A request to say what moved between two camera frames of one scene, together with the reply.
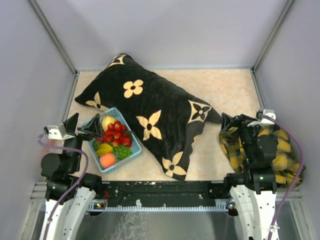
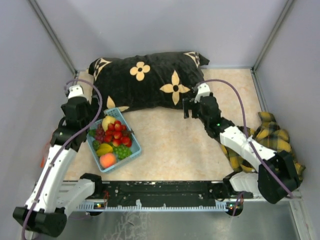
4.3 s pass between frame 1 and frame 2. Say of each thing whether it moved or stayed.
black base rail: stayed
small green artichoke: stayed
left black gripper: moved
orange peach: stayed
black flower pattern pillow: moved
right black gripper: moved
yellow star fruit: stayed
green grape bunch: stayed
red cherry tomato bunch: stayed
